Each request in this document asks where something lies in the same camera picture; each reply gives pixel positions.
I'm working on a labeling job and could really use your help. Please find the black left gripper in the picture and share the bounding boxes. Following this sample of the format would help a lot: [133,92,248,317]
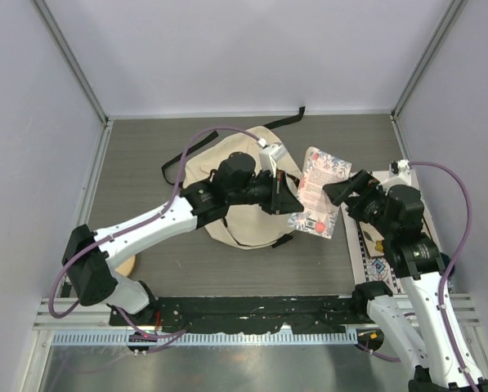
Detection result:
[228,168,304,216]

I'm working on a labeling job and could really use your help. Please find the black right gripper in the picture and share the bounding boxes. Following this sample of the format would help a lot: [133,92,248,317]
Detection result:
[323,168,396,236]

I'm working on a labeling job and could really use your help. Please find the floral pink paperback book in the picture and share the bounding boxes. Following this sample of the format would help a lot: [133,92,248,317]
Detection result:
[288,147,352,239]

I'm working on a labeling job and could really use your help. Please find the cream canvas backpack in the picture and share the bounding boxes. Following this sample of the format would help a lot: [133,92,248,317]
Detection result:
[161,107,306,250]

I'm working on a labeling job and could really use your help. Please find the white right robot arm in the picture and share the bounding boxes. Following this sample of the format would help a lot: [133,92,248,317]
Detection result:
[323,170,488,391]

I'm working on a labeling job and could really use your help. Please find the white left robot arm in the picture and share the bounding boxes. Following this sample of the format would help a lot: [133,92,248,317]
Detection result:
[62,152,303,326]

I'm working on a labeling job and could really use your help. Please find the square floral ceramic plate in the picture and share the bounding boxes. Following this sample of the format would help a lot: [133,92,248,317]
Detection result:
[359,222,385,258]

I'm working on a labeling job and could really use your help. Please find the patterned white placemat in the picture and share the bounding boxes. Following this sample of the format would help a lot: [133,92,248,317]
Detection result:
[340,169,443,295]

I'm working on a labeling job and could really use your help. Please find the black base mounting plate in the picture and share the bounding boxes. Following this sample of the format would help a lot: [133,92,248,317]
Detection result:
[129,296,373,335]

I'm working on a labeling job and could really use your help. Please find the blue ceramic mug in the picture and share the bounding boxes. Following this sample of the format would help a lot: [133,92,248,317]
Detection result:
[441,252,455,280]

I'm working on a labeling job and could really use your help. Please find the round wooden painted plate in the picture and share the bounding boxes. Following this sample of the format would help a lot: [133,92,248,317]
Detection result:
[115,255,137,277]

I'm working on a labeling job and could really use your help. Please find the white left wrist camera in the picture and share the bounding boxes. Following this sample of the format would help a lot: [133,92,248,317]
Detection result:
[258,142,288,175]

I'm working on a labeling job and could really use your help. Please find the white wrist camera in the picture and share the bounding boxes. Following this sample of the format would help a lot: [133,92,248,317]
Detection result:
[381,159,412,193]
[258,142,288,175]

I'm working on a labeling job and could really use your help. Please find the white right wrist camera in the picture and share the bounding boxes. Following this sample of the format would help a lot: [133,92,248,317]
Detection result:
[381,159,412,193]

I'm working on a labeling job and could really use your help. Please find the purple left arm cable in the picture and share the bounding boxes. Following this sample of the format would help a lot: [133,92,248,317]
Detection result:
[49,126,269,319]

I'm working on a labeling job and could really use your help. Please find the aluminium frame rail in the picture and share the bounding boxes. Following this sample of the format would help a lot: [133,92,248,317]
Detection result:
[33,293,481,331]

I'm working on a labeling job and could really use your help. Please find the white slotted cable duct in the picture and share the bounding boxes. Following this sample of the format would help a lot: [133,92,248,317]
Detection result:
[51,328,358,346]

